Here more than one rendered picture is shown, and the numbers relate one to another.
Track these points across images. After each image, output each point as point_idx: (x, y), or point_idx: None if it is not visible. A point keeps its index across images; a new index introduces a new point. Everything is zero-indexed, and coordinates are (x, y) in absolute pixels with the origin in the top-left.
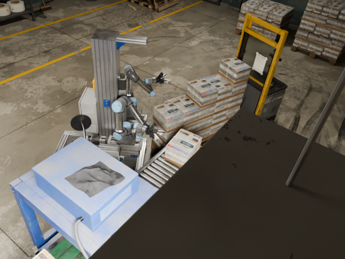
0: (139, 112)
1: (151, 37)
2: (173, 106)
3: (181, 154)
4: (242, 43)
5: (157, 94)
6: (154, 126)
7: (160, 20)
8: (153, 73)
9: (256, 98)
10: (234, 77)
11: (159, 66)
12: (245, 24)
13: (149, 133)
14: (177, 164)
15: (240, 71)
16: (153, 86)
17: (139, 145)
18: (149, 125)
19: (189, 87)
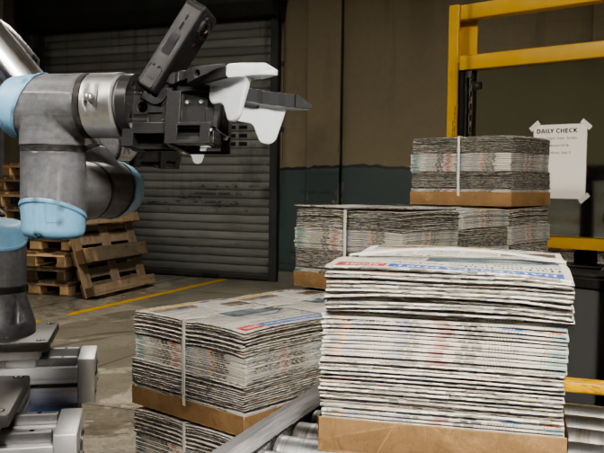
0: (43, 327)
1: (77, 336)
2: (251, 305)
3: (505, 298)
4: (462, 119)
5: (128, 448)
6: (204, 8)
7: (104, 309)
8: (96, 400)
9: (585, 332)
10: (503, 173)
11: (120, 384)
12: (455, 42)
13: (155, 119)
14: (466, 448)
15: (519, 140)
16: (102, 429)
17: (60, 433)
18: (137, 175)
19: (310, 227)
